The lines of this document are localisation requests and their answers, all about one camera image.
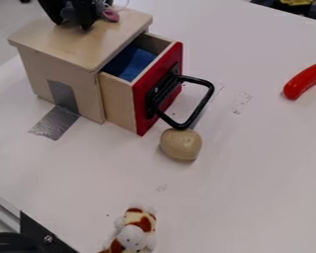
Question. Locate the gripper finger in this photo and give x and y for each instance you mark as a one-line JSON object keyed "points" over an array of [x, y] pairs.
{"points": [[54, 11], [86, 15]]}

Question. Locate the gray plush donkey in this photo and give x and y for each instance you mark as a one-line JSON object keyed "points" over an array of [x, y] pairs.
{"points": [[110, 14]]}

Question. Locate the drawer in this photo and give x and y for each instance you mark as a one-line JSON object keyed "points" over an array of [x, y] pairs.
{"points": [[154, 85]]}

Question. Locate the cabinet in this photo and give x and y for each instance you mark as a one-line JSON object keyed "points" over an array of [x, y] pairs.
{"points": [[72, 49]]}

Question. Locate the blue cloth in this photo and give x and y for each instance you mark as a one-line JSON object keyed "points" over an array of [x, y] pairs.
{"points": [[132, 64]]}

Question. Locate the gray tape strip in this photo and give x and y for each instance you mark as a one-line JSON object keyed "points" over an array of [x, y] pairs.
{"points": [[55, 115]]}

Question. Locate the beige toy potato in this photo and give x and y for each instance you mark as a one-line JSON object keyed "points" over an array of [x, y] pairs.
{"points": [[181, 144]]}

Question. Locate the brown and white plush animal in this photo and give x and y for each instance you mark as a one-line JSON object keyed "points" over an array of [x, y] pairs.
{"points": [[134, 230]]}

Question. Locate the red toy sausage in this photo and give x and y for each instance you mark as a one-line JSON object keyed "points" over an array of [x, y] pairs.
{"points": [[303, 80]]}

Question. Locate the black bracket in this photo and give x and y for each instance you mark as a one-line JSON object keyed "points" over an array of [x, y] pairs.
{"points": [[28, 237]]}

